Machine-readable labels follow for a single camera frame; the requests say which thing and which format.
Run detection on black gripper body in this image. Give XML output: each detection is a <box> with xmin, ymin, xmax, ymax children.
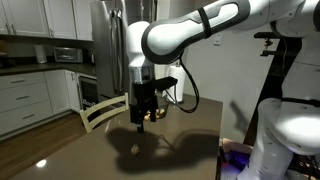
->
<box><xmin>129</xmin><ymin>81</ymin><xmax>160</xmax><ymax>125</ymax></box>

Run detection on small tan packet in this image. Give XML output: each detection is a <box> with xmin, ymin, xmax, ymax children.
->
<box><xmin>130</xmin><ymin>144</ymin><xmax>141</xmax><ymax>156</ymax></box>

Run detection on dark basket with snacks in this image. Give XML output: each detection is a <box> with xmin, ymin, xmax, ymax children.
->
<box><xmin>143</xmin><ymin>102</ymin><xmax>170</xmax><ymax>122</ymax></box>

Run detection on white paper towel roll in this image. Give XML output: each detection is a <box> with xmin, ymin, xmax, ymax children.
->
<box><xmin>166</xmin><ymin>64</ymin><xmax>187</xmax><ymax>103</ymax></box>

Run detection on cream wooden chair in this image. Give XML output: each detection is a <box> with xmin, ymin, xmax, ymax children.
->
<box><xmin>79</xmin><ymin>92</ymin><xmax>130</xmax><ymax>134</ymax></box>

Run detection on black built-in oven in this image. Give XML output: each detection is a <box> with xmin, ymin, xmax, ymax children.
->
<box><xmin>77</xmin><ymin>73</ymin><xmax>100</xmax><ymax>112</ymax></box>

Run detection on stainless steel refrigerator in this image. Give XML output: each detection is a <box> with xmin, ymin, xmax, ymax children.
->
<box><xmin>90</xmin><ymin>0</ymin><xmax>158</xmax><ymax>103</ymax></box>

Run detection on silver toaster oven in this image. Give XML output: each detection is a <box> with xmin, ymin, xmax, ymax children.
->
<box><xmin>53</xmin><ymin>46</ymin><xmax>84</xmax><ymax>64</ymax></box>

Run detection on light wooden box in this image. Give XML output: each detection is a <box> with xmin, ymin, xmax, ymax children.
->
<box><xmin>221</xmin><ymin>137</ymin><xmax>255</xmax><ymax>158</ymax></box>

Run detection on dark kitchen countertop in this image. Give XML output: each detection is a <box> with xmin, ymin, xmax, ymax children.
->
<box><xmin>0</xmin><ymin>62</ymin><xmax>98</xmax><ymax>78</ymax></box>

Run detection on blue-lit electronics unit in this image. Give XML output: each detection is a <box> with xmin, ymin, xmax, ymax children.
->
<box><xmin>219</xmin><ymin>149</ymin><xmax>252</xmax><ymax>180</ymax></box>

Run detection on white canister on counter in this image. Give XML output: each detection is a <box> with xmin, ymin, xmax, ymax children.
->
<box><xmin>33</xmin><ymin>44</ymin><xmax>48</xmax><ymax>65</ymax></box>

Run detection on white lower kitchen cabinets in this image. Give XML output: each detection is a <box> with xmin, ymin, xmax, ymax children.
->
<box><xmin>0</xmin><ymin>69</ymin><xmax>82</xmax><ymax>137</ymax></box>

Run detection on white kitchen cabinets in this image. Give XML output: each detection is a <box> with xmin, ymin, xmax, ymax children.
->
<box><xmin>0</xmin><ymin>69</ymin><xmax>82</xmax><ymax>137</ymax></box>
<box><xmin>0</xmin><ymin>0</ymin><xmax>94</xmax><ymax>42</ymax></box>

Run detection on white upper kitchen cabinets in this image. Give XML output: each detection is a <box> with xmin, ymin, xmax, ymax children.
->
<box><xmin>0</xmin><ymin>0</ymin><xmax>94</xmax><ymax>42</ymax></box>

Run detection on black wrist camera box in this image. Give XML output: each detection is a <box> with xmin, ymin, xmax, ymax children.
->
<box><xmin>153</xmin><ymin>76</ymin><xmax>179</xmax><ymax>92</ymax></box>

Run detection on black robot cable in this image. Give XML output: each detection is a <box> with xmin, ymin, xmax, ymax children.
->
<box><xmin>164</xmin><ymin>53</ymin><xmax>201</xmax><ymax>114</ymax></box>

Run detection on white wall light switch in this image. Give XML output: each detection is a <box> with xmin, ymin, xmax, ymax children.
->
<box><xmin>212</xmin><ymin>34</ymin><xmax>223</xmax><ymax>47</ymax></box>

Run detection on black camera stand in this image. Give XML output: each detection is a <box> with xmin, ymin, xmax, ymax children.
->
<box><xmin>243</xmin><ymin>31</ymin><xmax>304</xmax><ymax>147</ymax></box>

